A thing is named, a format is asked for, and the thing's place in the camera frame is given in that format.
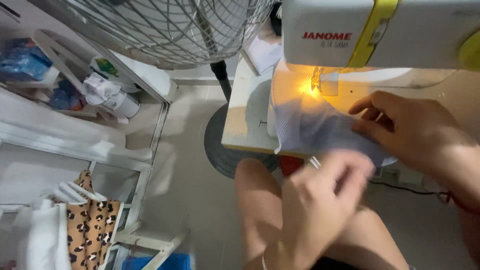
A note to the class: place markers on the person's left hand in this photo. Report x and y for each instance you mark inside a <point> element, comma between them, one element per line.
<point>315,210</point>

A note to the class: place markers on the person's right hand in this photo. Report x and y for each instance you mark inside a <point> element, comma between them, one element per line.
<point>420,127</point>

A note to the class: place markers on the person's left fingers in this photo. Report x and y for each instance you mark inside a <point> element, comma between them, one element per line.
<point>350,176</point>

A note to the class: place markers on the light blue striped fabric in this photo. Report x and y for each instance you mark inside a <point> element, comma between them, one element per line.
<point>303,120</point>

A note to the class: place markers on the small silver metal tool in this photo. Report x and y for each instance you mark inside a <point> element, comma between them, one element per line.
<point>315,162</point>

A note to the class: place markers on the red object under table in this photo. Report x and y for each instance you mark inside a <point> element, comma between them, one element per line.
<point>290,165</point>

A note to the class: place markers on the person's right leg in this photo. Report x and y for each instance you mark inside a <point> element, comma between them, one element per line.
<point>371,243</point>

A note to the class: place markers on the person's leg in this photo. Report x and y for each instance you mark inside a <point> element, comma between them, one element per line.
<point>371,243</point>
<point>257,206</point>

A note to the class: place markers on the person's left leg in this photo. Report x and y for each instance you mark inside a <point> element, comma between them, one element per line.
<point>257,206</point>

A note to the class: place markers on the white paper sheet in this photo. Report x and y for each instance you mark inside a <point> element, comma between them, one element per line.
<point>264,54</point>

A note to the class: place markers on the white and yellow sewing machine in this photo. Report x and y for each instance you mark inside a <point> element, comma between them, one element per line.
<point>412,33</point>

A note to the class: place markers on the blue plastic box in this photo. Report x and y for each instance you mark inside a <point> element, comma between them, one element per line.
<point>172,262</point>

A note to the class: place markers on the white metal shelf rack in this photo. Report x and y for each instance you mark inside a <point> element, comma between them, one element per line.
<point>75,150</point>

